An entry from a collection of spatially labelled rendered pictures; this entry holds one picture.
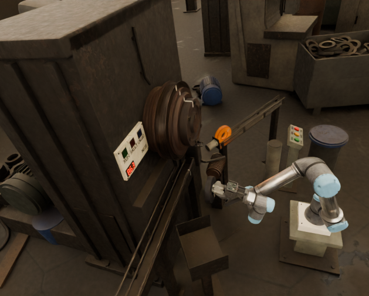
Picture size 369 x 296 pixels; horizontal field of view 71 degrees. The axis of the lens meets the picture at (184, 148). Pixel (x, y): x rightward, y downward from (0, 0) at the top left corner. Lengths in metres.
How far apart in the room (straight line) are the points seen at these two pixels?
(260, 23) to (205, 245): 3.15
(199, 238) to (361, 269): 1.25
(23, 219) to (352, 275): 2.63
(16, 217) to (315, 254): 2.49
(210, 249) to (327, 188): 0.69
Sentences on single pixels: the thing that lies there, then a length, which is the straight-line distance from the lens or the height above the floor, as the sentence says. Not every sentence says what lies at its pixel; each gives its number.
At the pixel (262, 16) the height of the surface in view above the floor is 1.05.
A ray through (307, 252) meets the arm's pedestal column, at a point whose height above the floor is 0.05.
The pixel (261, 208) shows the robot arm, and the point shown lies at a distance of 1.48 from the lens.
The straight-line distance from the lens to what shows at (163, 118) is 1.34.
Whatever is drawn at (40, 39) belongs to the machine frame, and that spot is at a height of 1.75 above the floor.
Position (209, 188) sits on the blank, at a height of 0.89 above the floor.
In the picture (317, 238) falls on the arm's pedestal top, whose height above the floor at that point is 0.30.
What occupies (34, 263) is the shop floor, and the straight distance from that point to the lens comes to 2.70.
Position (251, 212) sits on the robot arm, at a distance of 1.54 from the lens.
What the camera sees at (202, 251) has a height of 0.60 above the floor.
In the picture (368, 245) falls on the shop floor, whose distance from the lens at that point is 2.49.
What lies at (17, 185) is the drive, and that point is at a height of 0.66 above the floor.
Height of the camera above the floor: 1.94
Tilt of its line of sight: 38 degrees down
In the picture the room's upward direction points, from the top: 9 degrees counter-clockwise
